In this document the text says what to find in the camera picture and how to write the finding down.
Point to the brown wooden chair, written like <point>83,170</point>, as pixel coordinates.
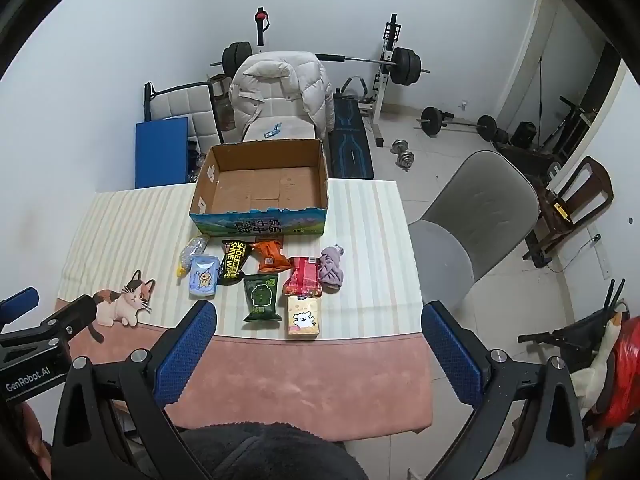
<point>587,192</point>

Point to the black weight bench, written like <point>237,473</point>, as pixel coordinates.
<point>348,142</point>

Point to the blue folded mat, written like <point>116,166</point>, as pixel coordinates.
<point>161,156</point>

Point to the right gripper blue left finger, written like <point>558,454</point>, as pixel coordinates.
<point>178,351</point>

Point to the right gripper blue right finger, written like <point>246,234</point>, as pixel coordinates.
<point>458,351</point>

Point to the barbell on floor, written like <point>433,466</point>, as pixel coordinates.
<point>433,120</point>

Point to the beige bear tissue pack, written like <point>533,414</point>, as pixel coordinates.
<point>303,317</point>

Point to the white chair with jacket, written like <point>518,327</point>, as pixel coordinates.
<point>280,115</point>

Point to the green wipes packet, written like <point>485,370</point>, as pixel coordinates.
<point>261,296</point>

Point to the white padded folding chair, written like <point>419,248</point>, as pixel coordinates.
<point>195,102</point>

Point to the white goose plush toy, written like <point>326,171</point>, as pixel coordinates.
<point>589,382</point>

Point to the black shoe shine wipes pack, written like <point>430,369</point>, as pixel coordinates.
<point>236,254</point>

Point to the cardboard box with blue print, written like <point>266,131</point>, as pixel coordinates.
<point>271,187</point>

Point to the red snack packet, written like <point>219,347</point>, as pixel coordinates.
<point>304,279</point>

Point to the yellow-edged mesh sponge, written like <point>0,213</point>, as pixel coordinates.
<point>195,247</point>

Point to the grey shell chair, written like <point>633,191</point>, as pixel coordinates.
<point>484,211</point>

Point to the blue tissue pack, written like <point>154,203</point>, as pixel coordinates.
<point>203,276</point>

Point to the orange snack packet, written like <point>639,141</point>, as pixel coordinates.
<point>271,259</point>

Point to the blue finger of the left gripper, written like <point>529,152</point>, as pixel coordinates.
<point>17,305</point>

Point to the red plastic bag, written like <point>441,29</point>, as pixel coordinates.
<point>625,398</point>

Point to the chrome dumbbell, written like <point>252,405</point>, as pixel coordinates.
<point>404,157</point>

